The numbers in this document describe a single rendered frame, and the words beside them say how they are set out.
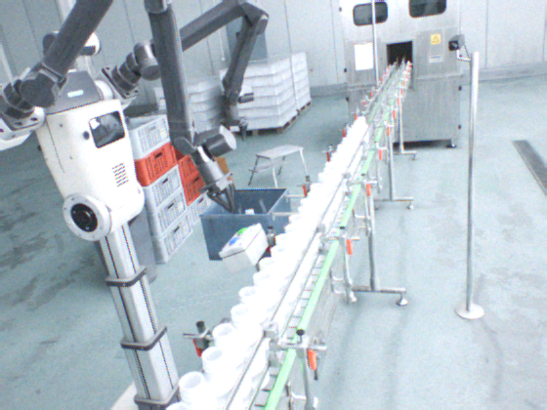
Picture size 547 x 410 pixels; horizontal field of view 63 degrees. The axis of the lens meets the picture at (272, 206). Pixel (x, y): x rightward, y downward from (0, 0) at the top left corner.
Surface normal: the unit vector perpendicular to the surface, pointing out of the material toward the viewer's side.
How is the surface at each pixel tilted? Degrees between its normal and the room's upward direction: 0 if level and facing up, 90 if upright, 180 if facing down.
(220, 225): 90
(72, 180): 101
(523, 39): 90
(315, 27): 90
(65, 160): 90
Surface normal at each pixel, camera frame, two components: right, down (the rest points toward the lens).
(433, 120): -0.30, 0.38
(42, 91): 0.00, 0.70
